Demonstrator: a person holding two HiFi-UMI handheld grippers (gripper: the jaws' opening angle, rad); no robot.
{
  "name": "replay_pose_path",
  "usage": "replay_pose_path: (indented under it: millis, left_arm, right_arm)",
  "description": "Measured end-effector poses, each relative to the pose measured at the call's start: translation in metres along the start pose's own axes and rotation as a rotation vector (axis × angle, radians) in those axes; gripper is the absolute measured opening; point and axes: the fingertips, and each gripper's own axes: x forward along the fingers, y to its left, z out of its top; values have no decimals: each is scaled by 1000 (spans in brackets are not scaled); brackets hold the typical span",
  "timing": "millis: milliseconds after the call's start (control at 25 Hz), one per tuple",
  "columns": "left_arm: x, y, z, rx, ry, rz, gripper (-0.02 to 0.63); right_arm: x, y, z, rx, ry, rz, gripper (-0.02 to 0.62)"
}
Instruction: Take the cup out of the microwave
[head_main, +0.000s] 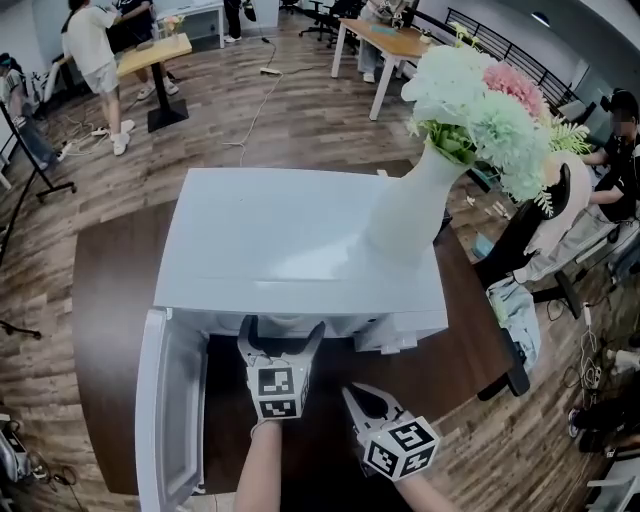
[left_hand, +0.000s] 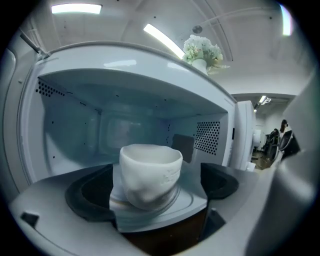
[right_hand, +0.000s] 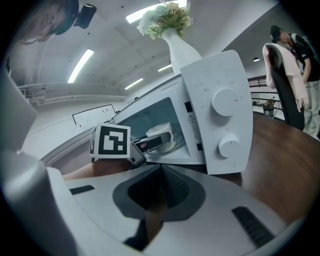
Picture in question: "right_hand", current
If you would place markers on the dark wooden table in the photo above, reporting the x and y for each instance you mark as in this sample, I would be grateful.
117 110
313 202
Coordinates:
275 162

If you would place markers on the white ceramic mug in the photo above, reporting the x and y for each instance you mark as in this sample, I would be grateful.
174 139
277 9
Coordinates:
160 128

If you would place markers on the person's face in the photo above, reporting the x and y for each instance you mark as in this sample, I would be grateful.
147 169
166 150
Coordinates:
47 22

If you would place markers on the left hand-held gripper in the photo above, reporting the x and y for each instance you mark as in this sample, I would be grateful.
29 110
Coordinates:
112 140

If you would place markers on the black head camera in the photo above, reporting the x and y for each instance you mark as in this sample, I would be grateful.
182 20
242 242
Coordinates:
86 15

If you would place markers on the person's left forearm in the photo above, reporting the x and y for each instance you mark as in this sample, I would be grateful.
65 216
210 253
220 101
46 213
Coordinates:
100 167

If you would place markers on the pastel artificial flower bouquet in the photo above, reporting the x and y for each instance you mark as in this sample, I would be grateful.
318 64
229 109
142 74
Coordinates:
165 17

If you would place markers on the pink cloth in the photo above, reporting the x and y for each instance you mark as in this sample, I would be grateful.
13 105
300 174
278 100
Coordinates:
292 70

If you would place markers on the whiteboard on black stand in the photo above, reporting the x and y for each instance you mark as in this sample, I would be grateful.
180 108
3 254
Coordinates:
95 115

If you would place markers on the white microwave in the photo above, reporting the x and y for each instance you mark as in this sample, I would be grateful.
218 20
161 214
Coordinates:
225 75

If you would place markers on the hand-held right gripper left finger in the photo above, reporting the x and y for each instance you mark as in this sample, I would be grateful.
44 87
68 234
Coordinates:
100 200

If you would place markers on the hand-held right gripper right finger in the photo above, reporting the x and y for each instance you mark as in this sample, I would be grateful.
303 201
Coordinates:
220 225

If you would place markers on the glass turntable plate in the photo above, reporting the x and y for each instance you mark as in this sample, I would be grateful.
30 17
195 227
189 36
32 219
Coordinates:
178 147

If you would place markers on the black metal railing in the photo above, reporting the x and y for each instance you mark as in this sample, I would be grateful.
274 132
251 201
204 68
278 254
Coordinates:
257 80

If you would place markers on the black office chair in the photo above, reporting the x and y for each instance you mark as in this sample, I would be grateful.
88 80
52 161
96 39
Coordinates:
287 100

